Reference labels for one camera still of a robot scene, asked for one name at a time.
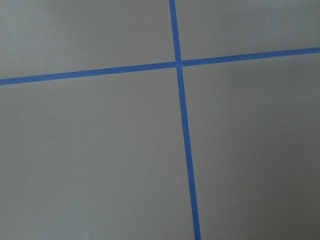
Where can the crossing blue tape strip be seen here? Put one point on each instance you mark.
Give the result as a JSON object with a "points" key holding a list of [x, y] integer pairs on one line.
{"points": [[157, 66]]}

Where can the long blue tape strip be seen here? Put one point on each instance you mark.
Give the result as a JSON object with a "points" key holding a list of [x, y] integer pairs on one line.
{"points": [[184, 120]]}

